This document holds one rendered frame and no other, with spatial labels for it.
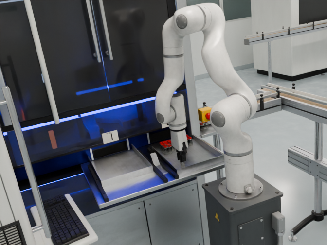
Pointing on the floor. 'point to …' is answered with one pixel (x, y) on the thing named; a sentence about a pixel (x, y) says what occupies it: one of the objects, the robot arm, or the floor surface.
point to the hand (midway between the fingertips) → (181, 156)
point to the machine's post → (189, 80)
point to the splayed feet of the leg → (306, 223)
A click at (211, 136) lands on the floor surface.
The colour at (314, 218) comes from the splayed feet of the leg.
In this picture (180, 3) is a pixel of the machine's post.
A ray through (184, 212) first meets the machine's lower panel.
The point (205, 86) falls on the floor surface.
